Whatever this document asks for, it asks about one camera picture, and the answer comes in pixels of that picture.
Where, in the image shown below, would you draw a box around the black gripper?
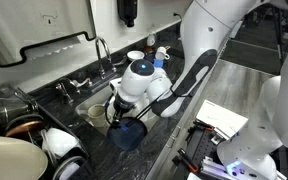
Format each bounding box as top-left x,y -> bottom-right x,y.
109,105 -> 130,132

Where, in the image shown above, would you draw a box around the steel cup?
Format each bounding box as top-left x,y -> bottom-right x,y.
0,84 -> 39,126

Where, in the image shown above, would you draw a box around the stainless steel sink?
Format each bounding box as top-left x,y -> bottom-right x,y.
74,78 -> 165,138

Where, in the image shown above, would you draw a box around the tall chrome faucet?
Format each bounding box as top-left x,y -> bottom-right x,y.
94,35 -> 117,80

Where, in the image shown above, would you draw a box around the small chrome faucet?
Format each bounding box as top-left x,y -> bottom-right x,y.
54,77 -> 82,105

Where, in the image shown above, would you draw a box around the black dish rack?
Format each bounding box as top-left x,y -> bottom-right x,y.
0,96 -> 95,180

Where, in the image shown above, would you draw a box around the white bowl in rack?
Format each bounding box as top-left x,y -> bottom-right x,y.
42,127 -> 82,160

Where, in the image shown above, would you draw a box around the white printed mug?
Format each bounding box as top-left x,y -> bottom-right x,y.
155,46 -> 171,61

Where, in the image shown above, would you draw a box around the black orange tool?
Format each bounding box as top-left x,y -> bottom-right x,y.
177,148 -> 200,174

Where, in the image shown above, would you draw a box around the amber soap bottle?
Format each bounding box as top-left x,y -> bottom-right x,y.
146,31 -> 157,52

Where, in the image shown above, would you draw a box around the black perforated board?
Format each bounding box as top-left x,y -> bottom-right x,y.
172,119 -> 225,180

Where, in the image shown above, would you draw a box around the copper coloured bowl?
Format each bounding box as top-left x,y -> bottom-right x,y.
4,114 -> 46,138

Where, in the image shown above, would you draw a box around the white flat box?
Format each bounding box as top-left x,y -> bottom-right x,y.
195,99 -> 249,140

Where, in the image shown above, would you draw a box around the aluminium rails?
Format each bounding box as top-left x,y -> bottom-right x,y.
199,156 -> 240,180

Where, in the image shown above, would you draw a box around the large white plate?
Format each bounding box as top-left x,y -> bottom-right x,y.
0,135 -> 49,180

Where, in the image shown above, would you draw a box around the steel paper towel dispenser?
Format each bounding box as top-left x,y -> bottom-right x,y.
0,0 -> 97,69

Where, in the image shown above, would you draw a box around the black tripod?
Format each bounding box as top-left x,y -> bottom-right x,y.
270,4 -> 288,68

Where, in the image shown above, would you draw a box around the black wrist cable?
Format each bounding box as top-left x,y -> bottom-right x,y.
104,89 -> 172,128

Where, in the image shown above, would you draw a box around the chrome lever handle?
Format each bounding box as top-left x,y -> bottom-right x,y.
112,54 -> 128,67
71,77 -> 94,90

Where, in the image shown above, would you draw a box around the black wall soap dispenser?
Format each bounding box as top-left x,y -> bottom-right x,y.
117,0 -> 139,28

